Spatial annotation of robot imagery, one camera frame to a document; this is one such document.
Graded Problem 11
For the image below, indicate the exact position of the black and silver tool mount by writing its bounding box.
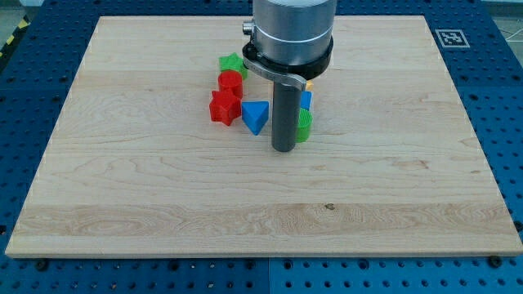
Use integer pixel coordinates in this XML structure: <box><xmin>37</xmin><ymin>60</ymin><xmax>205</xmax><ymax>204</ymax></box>
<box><xmin>242</xmin><ymin>21</ymin><xmax>333</xmax><ymax>91</ymax></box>

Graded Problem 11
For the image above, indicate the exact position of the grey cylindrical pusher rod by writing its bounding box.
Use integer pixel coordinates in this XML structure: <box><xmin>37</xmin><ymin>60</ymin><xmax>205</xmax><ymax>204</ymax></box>
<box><xmin>271</xmin><ymin>82</ymin><xmax>302</xmax><ymax>152</ymax></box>

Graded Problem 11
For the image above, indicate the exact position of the green circle block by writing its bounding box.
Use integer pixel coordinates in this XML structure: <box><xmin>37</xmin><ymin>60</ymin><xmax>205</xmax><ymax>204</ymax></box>
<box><xmin>296</xmin><ymin>108</ymin><xmax>313</xmax><ymax>143</ymax></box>

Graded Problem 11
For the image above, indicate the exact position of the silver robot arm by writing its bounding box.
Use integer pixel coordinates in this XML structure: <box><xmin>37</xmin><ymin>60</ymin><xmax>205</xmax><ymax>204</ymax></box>
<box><xmin>242</xmin><ymin>0</ymin><xmax>337</xmax><ymax>152</ymax></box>

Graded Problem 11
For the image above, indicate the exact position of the blue triangle block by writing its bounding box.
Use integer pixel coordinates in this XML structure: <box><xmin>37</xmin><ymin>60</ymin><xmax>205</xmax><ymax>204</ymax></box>
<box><xmin>242</xmin><ymin>101</ymin><xmax>269</xmax><ymax>136</ymax></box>

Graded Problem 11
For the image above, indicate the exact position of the red circle block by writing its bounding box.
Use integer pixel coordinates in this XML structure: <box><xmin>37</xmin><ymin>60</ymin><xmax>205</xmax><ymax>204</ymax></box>
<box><xmin>217</xmin><ymin>70</ymin><xmax>244</xmax><ymax>99</ymax></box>

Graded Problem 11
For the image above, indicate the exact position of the yellow block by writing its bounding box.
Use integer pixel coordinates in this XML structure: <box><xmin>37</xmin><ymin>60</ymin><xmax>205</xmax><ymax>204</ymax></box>
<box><xmin>306</xmin><ymin>80</ymin><xmax>314</xmax><ymax>91</ymax></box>

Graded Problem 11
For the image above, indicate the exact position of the blue cube block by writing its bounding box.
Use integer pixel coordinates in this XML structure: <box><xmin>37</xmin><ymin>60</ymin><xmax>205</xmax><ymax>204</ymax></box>
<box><xmin>300</xmin><ymin>91</ymin><xmax>313</xmax><ymax>110</ymax></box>

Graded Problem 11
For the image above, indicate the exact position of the red star block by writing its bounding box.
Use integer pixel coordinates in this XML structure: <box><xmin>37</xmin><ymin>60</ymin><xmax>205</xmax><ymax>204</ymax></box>
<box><xmin>209</xmin><ymin>90</ymin><xmax>241</xmax><ymax>126</ymax></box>

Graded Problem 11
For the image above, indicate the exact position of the green star block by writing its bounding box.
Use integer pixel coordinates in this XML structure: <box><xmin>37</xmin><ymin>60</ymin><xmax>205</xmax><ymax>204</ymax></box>
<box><xmin>218</xmin><ymin>52</ymin><xmax>248</xmax><ymax>80</ymax></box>

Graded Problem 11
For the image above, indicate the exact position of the wooden board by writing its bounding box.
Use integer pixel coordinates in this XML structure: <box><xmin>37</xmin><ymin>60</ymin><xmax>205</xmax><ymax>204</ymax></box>
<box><xmin>6</xmin><ymin>16</ymin><xmax>522</xmax><ymax>259</ymax></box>

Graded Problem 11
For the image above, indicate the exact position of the white fiducial marker tag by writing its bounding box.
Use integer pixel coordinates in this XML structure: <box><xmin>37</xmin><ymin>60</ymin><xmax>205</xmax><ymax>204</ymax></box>
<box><xmin>436</xmin><ymin>29</ymin><xmax>470</xmax><ymax>48</ymax></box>

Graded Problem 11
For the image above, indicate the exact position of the yellow black hazard tape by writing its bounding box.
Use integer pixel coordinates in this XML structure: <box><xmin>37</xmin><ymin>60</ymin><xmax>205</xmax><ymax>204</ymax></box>
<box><xmin>1</xmin><ymin>15</ymin><xmax>31</xmax><ymax>60</ymax></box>

